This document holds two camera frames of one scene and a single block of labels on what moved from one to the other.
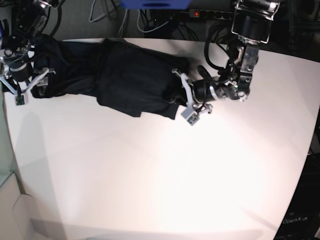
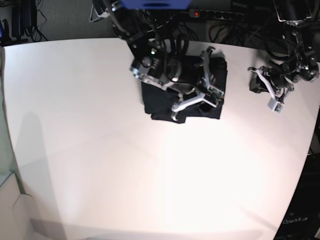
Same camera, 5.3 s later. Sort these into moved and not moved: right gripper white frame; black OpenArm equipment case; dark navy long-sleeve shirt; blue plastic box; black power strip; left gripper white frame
Moved: dark navy long-sleeve shirt; left gripper white frame; right gripper white frame
Not moved: black OpenArm equipment case; blue plastic box; black power strip
